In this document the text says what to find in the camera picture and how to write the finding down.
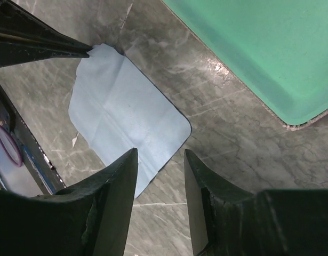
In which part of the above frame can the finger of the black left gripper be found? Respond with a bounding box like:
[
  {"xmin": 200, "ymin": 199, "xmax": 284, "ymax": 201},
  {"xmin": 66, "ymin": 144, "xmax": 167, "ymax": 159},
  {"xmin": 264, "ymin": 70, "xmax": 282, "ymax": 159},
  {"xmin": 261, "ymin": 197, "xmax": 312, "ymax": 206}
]
[
  {"xmin": 0, "ymin": 36, "xmax": 91, "ymax": 68},
  {"xmin": 0, "ymin": 1, "xmax": 92, "ymax": 51}
]

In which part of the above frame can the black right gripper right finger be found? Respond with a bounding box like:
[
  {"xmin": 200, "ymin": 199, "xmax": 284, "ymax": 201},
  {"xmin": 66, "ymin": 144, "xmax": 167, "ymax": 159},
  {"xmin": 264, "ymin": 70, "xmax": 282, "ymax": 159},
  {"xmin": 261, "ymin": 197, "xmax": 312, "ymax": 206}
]
[{"xmin": 184, "ymin": 149, "xmax": 328, "ymax": 255}]

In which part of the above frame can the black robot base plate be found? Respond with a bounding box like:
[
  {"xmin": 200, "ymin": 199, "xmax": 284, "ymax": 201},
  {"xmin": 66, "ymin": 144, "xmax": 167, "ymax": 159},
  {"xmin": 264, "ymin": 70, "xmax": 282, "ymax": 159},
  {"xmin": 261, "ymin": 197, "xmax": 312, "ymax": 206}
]
[{"xmin": 0, "ymin": 85, "xmax": 66, "ymax": 194}]

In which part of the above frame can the grey-brown glasses case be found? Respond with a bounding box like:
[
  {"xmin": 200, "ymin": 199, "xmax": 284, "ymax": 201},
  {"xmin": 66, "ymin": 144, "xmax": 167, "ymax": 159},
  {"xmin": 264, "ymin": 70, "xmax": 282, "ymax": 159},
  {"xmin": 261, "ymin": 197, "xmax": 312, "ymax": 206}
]
[{"xmin": 166, "ymin": 1, "xmax": 328, "ymax": 127}]

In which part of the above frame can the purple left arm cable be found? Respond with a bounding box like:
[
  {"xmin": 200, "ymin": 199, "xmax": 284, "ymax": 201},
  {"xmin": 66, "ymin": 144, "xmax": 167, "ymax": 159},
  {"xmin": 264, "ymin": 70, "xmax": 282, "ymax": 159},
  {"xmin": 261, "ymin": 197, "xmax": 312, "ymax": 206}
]
[{"xmin": 0, "ymin": 118, "xmax": 23, "ymax": 167}]

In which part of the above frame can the light blue cleaning cloth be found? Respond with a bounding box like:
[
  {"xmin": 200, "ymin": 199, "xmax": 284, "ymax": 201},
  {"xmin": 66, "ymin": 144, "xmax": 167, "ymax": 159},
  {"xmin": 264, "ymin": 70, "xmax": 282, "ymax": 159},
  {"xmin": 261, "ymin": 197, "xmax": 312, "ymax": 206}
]
[{"xmin": 68, "ymin": 44, "xmax": 191, "ymax": 196}]

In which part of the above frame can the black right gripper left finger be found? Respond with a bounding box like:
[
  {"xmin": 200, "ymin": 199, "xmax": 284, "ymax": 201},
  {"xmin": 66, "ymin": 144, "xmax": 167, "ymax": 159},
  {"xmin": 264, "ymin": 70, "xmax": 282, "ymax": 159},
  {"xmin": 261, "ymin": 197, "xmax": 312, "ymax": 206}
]
[{"xmin": 0, "ymin": 148, "xmax": 138, "ymax": 255}]

